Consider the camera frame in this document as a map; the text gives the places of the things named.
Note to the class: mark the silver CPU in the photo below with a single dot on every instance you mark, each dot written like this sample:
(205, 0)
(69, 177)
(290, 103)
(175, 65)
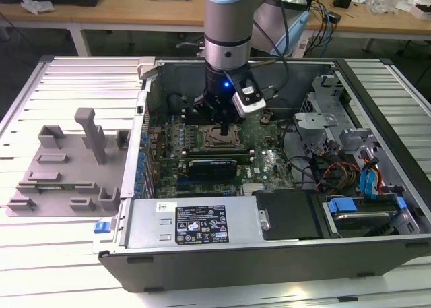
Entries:
(218, 140)

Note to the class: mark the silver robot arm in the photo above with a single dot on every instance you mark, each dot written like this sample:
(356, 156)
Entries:
(227, 18)

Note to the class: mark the CPU socket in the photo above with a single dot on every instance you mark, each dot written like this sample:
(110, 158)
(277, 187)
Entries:
(205, 146)

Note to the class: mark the small brown board component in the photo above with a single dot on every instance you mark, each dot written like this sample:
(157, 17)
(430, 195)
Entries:
(267, 118)

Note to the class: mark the black graphics card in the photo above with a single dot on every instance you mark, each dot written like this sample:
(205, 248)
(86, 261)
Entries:
(212, 169)

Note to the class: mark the green motherboard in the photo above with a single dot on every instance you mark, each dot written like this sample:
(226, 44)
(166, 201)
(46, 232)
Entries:
(269, 159)

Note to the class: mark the metal drive cage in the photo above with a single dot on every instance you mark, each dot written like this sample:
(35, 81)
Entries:
(314, 121)

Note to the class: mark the small silver ribbed heatsink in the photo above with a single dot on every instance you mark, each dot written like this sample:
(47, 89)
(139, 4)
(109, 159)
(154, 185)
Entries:
(254, 188)

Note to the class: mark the wooden desk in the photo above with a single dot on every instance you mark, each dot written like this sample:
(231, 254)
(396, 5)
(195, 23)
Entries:
(101, 15)

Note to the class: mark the small black device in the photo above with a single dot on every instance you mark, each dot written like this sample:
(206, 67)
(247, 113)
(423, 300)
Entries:
(335, 17)

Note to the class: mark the black plastic drive cover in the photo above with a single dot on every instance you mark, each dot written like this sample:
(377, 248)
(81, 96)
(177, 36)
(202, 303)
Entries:
(286, 215)

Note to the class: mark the grey power supply unit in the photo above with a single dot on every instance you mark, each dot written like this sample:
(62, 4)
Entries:
(148, 220)

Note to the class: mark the grey plastic parts rack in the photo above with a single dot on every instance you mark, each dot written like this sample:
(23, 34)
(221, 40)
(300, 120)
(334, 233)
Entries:
(81, 183)

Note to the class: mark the green RAM stick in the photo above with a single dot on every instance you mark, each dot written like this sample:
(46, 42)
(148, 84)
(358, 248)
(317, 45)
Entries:
(67, 187)

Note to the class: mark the blue case latch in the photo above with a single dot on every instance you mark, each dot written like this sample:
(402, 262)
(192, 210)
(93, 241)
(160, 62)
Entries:
(102, 228)

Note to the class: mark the open black PC case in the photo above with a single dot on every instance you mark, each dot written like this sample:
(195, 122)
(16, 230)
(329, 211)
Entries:
(235, 267)

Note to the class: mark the clear plastic bags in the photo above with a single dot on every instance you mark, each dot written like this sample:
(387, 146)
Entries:
(387, 1)

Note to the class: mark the crumpled white plastic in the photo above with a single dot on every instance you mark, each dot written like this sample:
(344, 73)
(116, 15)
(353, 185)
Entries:
(35, 4)

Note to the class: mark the hard disk with blue carrier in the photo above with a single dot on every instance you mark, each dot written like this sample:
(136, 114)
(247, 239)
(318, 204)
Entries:
(362, 220)

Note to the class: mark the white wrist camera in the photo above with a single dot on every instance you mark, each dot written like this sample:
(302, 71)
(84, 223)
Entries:
(250, 102)

